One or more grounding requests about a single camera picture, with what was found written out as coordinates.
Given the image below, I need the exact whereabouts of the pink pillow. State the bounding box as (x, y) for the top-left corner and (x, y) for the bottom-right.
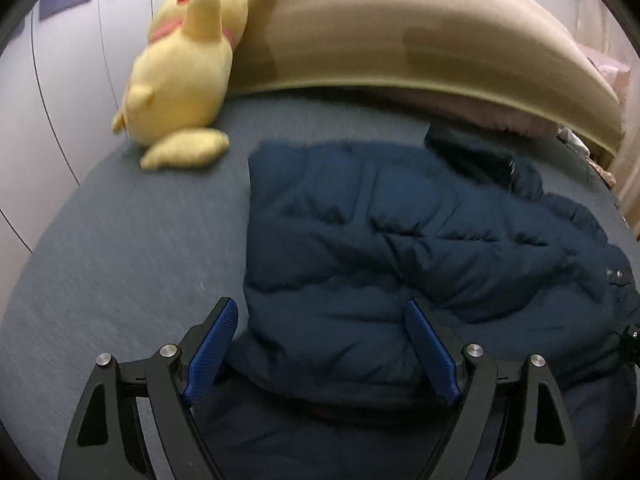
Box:
(395, 89), (560, 137)

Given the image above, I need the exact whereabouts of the yellow plush toy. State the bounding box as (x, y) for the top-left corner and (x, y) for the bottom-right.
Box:
(110, 0), (302, 171)

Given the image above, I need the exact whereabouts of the bed with grey sheet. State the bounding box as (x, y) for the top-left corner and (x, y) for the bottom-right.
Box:
(0, 86), (640, 480)

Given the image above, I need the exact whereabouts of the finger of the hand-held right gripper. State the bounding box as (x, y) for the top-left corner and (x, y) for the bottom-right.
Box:
(618, 310), (640, 362)

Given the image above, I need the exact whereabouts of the patterned cloth bundle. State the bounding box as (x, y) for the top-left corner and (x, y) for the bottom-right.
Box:
(556, 127), (618, 188)

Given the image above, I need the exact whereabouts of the pink cloth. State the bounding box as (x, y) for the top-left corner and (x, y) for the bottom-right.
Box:
(579, 42), (634, 107)

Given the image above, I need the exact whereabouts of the navy blue puffer jacket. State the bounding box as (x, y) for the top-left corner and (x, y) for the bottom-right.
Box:
(192, 124), (640, 480)

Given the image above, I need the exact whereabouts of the white wardrobe with purple panels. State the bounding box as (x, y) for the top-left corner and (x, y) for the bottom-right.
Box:
(0, 0), (203, 261)

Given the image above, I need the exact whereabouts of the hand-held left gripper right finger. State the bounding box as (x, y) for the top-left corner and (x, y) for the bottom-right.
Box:
(402, 299), (584, 480)

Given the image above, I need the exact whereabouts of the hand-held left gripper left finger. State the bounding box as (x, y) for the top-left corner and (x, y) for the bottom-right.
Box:
(57, 296), (239, 480)

